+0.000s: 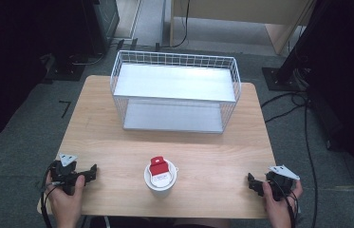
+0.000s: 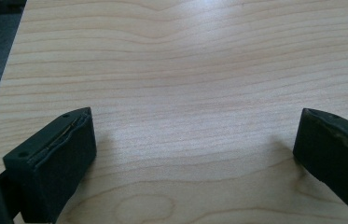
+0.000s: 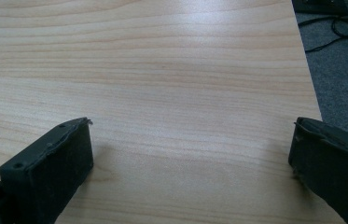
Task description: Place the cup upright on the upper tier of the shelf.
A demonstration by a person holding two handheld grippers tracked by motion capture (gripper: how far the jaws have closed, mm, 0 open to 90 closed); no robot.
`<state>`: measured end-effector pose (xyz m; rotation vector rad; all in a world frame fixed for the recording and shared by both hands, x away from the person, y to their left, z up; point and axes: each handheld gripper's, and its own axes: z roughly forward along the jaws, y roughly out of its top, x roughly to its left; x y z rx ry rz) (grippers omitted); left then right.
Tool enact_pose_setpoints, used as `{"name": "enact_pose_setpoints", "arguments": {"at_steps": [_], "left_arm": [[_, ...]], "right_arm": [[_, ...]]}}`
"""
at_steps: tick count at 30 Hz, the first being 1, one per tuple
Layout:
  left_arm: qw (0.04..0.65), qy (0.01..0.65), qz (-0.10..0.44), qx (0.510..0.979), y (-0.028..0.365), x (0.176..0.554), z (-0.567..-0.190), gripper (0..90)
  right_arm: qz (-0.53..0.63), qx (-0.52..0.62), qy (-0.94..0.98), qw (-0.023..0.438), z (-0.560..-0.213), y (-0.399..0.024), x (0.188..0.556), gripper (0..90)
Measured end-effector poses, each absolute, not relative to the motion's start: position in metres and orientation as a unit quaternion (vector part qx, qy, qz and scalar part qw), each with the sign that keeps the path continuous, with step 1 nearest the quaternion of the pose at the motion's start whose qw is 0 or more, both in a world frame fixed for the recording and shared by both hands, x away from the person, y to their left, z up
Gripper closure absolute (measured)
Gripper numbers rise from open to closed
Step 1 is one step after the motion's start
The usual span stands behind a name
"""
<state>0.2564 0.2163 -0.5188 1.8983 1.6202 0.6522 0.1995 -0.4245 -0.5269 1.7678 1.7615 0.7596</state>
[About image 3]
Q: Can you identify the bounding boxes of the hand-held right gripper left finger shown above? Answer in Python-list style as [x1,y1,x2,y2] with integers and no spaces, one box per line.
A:
[0,117,94,224]

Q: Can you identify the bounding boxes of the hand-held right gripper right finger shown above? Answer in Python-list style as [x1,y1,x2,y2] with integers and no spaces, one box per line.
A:
[287,117,348,224]

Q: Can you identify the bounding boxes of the black device base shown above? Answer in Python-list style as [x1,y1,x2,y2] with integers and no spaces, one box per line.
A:
[291,0,348,16]

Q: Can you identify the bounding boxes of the black looped cable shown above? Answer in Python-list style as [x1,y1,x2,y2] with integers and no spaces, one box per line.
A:
[297,12,348,54]

